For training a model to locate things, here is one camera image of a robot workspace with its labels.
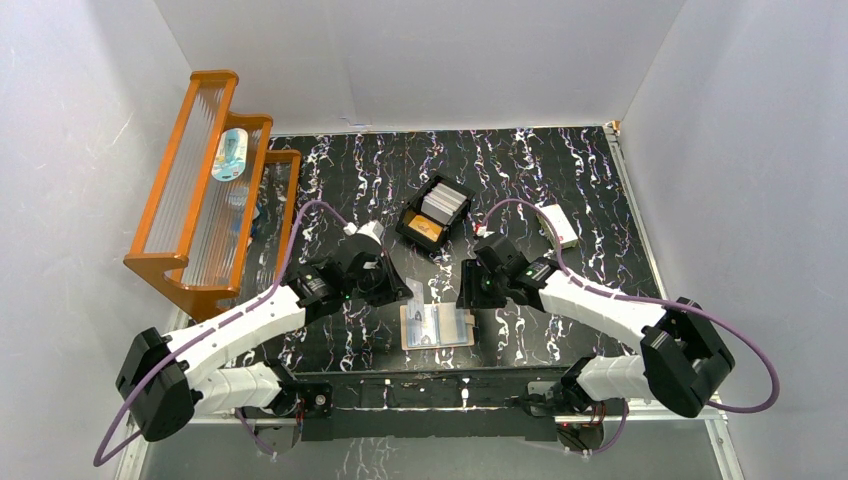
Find white magnetic stripe card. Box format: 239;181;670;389
436;303;468;345

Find tan blue card holder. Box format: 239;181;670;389
399;303;476;351

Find black plastic card bin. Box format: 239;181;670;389
395;171;476;254

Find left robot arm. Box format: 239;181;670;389
116;221;412;442

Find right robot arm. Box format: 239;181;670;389
456;234;735;418

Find stack of white cards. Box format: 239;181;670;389
421;183;466;225

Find white cardboard box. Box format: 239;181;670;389
537;204;579;249

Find blue items on rack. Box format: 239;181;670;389
228;188;266;240

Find orange wooden tiered rack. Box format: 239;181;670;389
124;70;302;321

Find blue white blister pack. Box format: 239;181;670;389
211;128;249;182

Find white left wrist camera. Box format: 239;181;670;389
356;220;385;245

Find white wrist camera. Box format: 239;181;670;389
474;224;493;239
356;220;385;245

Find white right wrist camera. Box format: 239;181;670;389
474;224;493;239

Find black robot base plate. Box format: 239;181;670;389
238;370;627;444

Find aluminium frame rail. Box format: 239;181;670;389
117;377;742;479

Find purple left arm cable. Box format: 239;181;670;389
92;200;359;468

